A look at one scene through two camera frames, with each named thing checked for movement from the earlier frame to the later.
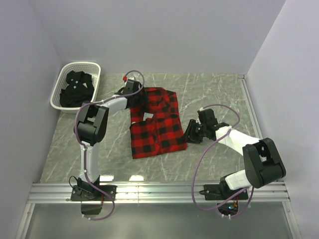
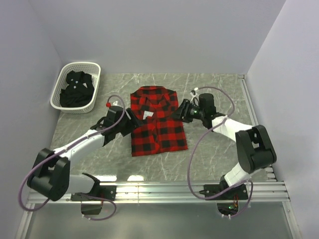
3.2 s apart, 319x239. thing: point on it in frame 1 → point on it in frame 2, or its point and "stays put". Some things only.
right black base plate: (222, 192) stays put
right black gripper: (190, 135) → (182, 112)
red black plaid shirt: (162, 134) stays put
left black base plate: (92, 193) stays put
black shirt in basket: (79, 90) stays put
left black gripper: (143, 100) → (133, 123)
